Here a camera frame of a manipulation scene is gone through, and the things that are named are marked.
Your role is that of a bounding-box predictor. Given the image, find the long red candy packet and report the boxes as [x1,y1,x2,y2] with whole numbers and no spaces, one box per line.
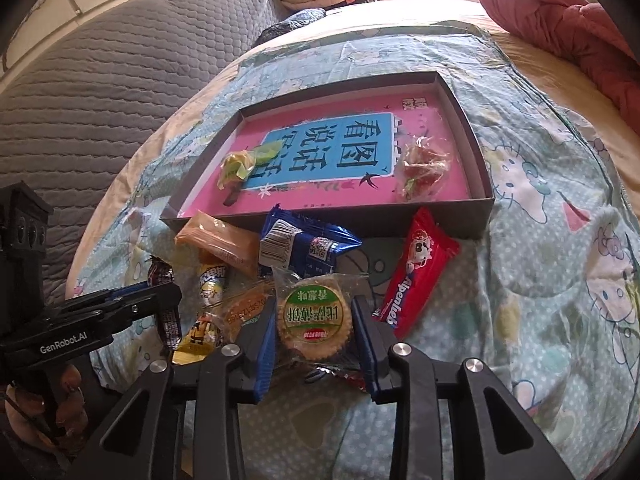
[372,206,461,342]

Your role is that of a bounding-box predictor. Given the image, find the grey shallow box pink inside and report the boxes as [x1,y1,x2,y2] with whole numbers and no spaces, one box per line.
[161,71,496,241]

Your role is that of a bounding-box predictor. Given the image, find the dark blue patterned cloth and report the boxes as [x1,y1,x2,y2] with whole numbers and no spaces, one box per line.
[255,7,328,46]

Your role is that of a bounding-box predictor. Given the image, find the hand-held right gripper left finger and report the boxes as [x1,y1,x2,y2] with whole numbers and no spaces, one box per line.
[65,300,278,480]

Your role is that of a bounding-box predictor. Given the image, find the round biscuit clear packet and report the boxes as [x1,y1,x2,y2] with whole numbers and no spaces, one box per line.
[272,267,373,376]

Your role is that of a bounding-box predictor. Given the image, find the green yellow candy packet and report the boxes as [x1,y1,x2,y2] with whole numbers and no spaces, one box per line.
[218,140,283,206]

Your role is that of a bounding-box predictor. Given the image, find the yellow white snack packet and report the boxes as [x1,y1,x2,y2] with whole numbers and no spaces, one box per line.
[171,255,231,366]

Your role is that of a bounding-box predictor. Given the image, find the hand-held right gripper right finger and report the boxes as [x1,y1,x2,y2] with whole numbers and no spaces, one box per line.
[350,296,576,480]

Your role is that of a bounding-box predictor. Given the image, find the brown chocolate bar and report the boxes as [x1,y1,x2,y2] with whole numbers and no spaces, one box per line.
[147,255,183,351]

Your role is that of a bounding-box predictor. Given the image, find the pink quilt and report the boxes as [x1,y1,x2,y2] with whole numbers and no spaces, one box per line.
[472,0,640,136]

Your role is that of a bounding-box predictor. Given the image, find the orange snack packet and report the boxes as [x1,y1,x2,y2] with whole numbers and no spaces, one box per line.
[175,211,262,278]

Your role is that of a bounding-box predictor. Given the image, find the blue snack packet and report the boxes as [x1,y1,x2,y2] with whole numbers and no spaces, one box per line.
[259,205,363,281]

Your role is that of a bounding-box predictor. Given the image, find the small red striped candy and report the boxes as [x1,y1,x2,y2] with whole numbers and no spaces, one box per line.
[302,365,368,393]

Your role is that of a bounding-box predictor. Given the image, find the person's left hand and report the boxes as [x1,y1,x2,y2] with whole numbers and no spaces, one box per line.
[15,362,86,453]

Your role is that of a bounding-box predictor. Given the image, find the light blue cartoon cat blanket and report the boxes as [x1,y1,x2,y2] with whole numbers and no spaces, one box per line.
[75,35,640,480]

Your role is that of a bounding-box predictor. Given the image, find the clear packet of red candies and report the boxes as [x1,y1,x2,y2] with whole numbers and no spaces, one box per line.
[397,132,453,201]

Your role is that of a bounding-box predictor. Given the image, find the biscuit packet with date print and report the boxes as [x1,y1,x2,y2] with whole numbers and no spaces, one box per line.
[212,280,278,348]

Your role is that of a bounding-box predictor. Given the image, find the bed with beige sheet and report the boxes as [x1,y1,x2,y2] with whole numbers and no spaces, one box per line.
[65,0,640,311]

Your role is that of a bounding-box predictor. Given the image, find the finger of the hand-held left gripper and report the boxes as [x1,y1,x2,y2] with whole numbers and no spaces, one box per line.
[62,282,161,312]
[75,282,183,343]

